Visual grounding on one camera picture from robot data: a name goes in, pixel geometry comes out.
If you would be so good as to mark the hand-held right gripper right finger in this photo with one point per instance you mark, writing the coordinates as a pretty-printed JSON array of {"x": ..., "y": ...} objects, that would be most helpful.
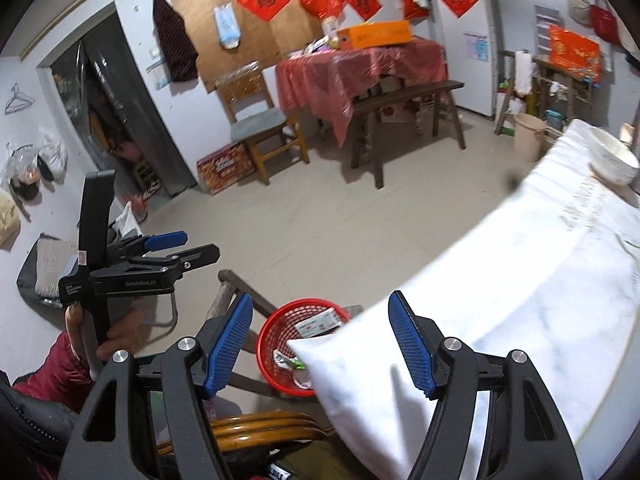
[{"x": 410, "y": 350}]

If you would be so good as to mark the curved wooden chair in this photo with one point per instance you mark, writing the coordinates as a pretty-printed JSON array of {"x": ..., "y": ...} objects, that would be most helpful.
[{"x": 260, "y": 427}]

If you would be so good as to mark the person's left hand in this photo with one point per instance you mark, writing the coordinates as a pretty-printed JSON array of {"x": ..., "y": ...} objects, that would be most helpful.
[{"x": 120, "y": 335}]

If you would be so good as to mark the red tote bag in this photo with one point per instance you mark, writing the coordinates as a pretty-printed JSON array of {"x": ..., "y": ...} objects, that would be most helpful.
[{"x": 605, "y": 22}]

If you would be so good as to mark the hanging clear plastic bags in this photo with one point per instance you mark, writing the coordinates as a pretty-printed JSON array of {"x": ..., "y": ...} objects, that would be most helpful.
[{"x": 45, "y": 157}]

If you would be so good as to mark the red gift box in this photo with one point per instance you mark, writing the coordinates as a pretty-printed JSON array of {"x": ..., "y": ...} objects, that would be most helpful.
[{"x": 574, "y": 52}]

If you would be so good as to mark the pack of blue masks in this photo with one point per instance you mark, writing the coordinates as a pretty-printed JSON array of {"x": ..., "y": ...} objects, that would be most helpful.
[{"x": 227, "y": 25}]

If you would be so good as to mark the person's dark jacket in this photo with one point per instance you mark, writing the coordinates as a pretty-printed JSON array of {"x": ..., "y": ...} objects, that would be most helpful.
[{"x": 30, "y": 435}]

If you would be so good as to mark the beige plastic bucket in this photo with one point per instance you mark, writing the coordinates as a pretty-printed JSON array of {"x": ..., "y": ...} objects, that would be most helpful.
[{"x": 530, "y": 135}]

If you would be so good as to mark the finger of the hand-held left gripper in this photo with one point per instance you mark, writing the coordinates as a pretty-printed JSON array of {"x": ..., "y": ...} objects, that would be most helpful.
[
  {"x": 167, "y": 240},
  {"x": 200, "y": 255}
]

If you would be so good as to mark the blue white sticker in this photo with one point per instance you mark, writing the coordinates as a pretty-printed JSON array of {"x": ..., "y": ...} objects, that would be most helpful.
[{"x": 477, "y": 47}]

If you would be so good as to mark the white ceramic bowl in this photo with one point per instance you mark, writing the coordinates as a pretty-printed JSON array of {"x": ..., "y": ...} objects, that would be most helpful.
[{"x": 612, "y": 157}]

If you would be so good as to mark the beige hanging bag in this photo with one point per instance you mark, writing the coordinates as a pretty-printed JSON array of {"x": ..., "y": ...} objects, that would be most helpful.
[{"x": 577, "y": 2}]

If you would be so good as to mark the red plastic basket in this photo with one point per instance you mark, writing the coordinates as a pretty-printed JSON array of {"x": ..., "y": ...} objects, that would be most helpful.
[{"x": 270, "y": 330}]

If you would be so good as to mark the green candy wrapper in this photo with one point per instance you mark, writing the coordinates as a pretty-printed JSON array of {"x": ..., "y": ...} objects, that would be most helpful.
[{"x": 289, "y": 360}]

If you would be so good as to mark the table with red cover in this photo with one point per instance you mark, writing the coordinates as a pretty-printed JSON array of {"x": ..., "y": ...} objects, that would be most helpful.
[{"x": 360, "y": 70}]

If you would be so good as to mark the long orange box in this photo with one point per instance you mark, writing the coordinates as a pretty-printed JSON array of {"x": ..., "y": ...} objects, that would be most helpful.
[{"x": 375, "y": 35}]

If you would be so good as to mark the white plastic bag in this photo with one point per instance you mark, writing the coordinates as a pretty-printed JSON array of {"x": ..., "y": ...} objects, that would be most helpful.
[{"x": 127, "y": 220}]

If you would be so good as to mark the wooden chair grey seat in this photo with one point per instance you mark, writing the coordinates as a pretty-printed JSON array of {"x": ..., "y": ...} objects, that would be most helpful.
[{"x": 260, "y": 125}]

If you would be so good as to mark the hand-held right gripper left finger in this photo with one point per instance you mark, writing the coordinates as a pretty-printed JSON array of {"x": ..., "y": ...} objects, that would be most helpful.
[{"x": 227, "y": 350}]

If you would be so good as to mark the small white carton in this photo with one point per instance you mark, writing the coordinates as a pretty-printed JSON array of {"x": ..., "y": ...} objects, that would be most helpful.
[{"x": 320, "y": 324}]

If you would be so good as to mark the red cardboard box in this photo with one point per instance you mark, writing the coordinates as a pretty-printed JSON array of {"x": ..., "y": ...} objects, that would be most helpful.
[{"x": 225, "y": 167}]

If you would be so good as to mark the dark wooden bench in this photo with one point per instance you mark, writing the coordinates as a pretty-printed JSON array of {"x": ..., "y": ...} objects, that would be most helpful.
[{"x": 405, "y": 97}]

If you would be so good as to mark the red diamond paper on wall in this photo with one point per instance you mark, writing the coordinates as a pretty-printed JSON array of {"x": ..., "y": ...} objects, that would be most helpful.
[{"x": 363, "y": 1}]

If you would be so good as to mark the dark patterned garment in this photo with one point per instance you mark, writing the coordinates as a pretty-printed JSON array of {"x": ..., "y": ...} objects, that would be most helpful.
[{"x": 172, "y": 40}]

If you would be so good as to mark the white hanging cloth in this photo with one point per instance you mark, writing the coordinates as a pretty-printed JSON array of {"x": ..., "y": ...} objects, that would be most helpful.
[{"x": 522, "y": 72}]

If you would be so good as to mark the grey woven cushion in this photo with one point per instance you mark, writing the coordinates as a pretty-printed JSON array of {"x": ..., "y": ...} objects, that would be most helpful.
[{"x": 50, "y": 260}]

